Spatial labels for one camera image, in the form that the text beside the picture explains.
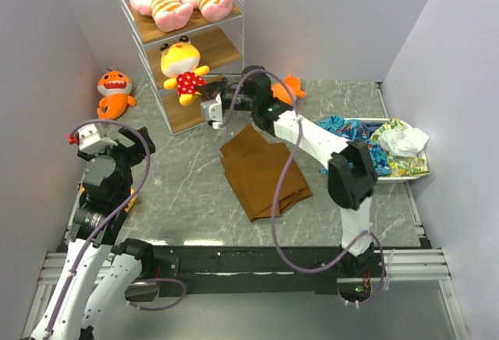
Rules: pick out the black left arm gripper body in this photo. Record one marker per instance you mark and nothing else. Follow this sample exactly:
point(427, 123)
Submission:
point(125, 157)

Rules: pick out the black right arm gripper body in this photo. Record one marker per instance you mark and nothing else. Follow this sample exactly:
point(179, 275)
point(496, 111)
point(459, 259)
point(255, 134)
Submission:
point(242, 103)

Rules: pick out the yellow frog plush polka dress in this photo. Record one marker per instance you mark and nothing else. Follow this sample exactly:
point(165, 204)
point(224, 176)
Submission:
point(180, 65)

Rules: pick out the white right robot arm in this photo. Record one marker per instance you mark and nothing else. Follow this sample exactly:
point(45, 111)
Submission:
point(351, 176)

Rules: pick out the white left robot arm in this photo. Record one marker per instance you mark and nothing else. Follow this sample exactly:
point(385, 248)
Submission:
point(98, 270)

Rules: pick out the brown folded cloth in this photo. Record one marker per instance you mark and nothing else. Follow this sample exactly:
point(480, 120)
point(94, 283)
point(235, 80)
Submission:
point(253, 167)

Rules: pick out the orange shark plush toy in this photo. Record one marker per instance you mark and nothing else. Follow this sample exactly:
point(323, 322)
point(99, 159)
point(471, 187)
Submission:
point(115, 87)

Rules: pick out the blue patterned cloth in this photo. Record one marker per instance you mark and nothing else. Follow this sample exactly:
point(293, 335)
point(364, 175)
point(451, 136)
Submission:
point(355, 129)

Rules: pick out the white crumpled cloth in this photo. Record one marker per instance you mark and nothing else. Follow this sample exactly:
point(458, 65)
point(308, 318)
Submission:
point(406, 143)

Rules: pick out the floral yellow green cloth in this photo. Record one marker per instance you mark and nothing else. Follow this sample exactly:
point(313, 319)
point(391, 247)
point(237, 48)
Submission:
point(403, 146)

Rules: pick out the white laundry tray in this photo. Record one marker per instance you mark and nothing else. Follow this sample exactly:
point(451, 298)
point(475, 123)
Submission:
point(402, 169)

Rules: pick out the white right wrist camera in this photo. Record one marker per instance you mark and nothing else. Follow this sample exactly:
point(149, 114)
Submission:
point(213, 111)

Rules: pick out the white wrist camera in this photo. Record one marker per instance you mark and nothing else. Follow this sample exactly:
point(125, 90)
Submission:
point(91, 139)
point(213, 111)

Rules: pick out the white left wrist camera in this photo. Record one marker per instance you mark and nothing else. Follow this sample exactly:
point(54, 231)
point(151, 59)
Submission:
point(91, 139)

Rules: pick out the white wire wooden shelf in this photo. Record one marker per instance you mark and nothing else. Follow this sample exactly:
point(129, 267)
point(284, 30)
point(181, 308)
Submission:
point(221, 47)

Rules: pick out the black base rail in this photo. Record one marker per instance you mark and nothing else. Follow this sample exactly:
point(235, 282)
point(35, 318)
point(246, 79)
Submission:
point(254, 269)

